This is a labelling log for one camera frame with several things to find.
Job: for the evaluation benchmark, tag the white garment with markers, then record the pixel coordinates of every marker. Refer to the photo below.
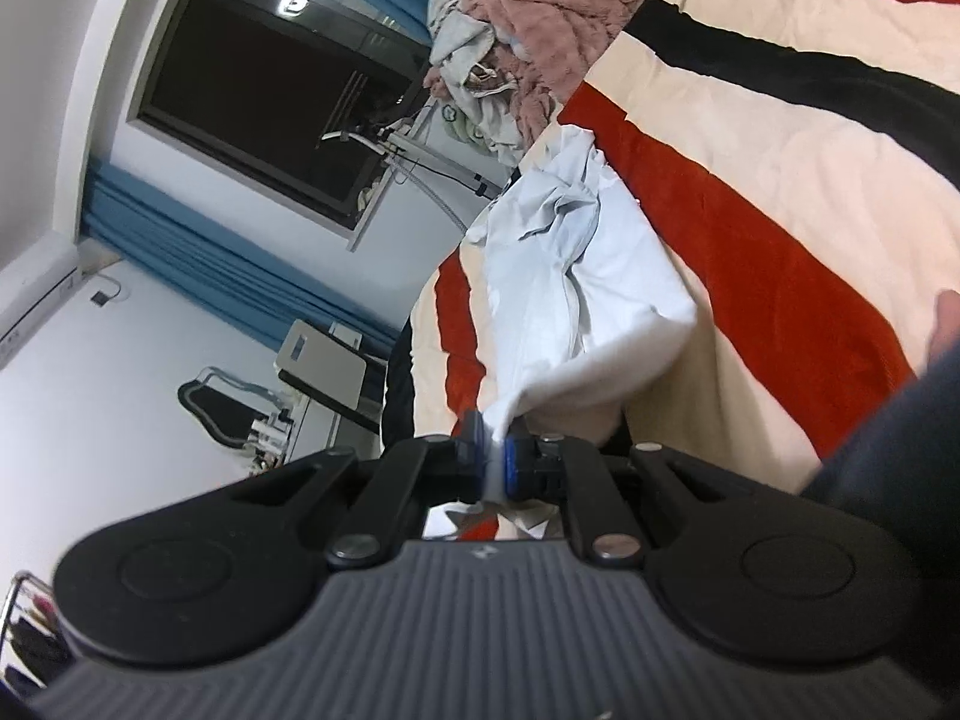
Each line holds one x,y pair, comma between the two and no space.
622,277

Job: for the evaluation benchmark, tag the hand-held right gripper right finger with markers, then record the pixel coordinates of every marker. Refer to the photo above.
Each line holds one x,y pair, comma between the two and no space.
514,469

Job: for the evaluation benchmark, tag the white desk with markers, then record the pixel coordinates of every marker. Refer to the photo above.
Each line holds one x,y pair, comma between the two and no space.
311,427

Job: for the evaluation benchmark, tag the grey white crumpled cloth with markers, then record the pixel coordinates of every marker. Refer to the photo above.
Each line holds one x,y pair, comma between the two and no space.
457,37

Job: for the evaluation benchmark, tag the person's left hand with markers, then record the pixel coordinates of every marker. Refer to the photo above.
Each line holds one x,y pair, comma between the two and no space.
946,326

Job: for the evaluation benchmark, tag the pink fluffy blanket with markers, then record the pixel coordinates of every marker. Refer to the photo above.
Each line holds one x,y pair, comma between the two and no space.
562,7

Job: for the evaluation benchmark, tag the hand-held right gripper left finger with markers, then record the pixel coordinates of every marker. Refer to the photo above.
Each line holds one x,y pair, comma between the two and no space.
472,454

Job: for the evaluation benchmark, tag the green patterned cloth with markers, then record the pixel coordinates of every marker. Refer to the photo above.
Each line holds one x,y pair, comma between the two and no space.
465,127

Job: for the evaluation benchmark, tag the wall socket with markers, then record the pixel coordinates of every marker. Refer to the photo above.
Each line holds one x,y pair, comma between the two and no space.
99,298

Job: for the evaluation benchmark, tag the person's left forearm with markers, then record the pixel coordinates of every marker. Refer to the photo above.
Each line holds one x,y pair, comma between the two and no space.
892,435

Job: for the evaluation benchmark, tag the beige chair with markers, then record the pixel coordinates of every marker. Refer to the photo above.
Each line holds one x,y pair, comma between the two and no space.
322,360

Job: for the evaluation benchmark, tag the group of cosmetic bottles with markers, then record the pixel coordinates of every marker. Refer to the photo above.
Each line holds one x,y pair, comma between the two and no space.
270,439

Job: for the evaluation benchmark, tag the dark window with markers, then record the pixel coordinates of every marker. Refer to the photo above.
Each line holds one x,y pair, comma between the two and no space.
247,90

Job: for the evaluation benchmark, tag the metal stand rack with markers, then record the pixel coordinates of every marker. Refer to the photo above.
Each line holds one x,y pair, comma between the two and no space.
397,146

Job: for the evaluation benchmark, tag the striped blanket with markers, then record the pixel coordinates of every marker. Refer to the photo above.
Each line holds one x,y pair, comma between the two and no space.
787,165

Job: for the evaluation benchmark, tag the clothes rack with dark clothes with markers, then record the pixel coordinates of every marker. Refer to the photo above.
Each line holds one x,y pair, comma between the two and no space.
26,637

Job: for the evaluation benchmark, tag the white air conditioner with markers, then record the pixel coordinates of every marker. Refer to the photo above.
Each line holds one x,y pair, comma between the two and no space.
30,300

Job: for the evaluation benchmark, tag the blue curtain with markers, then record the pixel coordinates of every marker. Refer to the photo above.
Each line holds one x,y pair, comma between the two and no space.
210,262

